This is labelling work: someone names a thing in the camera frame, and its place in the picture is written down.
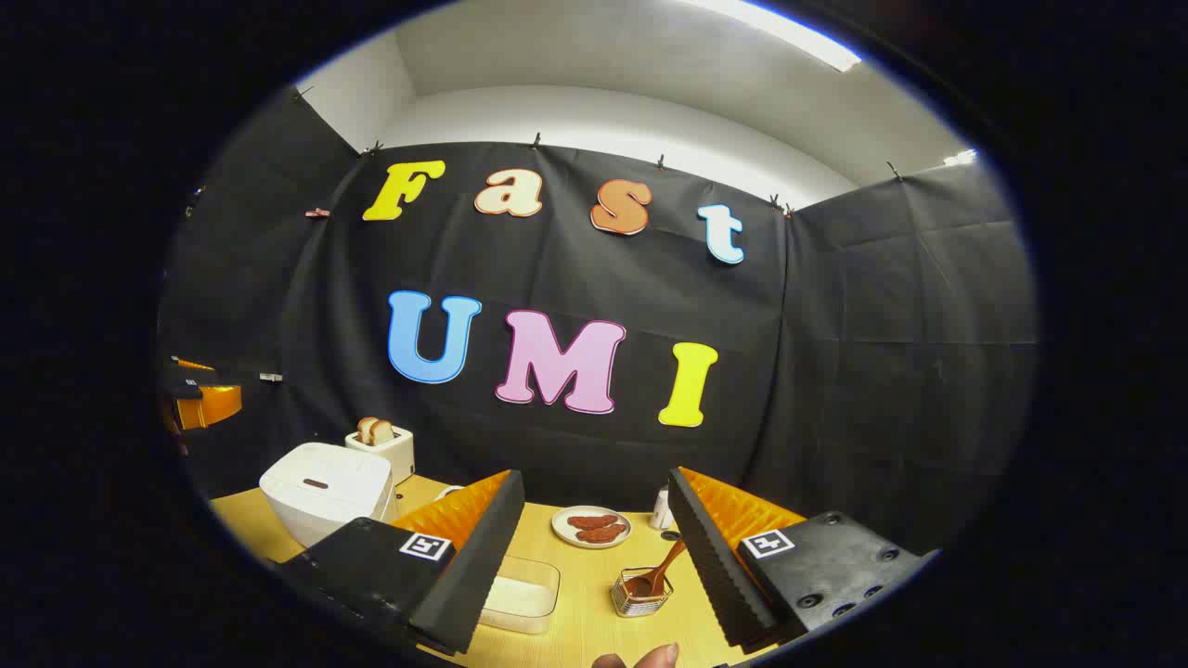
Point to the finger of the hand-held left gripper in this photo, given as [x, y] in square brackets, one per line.
[212, 406]

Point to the small clear bottle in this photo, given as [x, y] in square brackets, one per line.
[662, 510]

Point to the red meat piece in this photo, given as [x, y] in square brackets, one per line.
[592, 521]
[603, 534]

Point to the white toaster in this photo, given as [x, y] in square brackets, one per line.
[401, 456]

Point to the clear plastic container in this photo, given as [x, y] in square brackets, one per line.
[529, 568]

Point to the white round plate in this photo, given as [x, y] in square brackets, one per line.
[561, 531]

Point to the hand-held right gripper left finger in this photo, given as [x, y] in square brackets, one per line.
[483, 557]

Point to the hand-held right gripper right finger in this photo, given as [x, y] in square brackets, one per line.
[710, 566]

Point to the white rice cooker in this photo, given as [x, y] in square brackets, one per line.
[316, 501]

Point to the toast bread slice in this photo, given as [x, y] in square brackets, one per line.
[365, 430]
[382, 432]

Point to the white rice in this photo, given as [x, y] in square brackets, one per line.
[518, 598]

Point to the black backdrop cloth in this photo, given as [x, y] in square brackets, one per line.
[575, 278]

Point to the brown wooden spoon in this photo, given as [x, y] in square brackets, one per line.
[661, 568]

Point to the ceiling light strip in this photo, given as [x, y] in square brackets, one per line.
[962, 157]

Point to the row of black cloth clips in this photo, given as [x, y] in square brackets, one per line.
[536, 140]

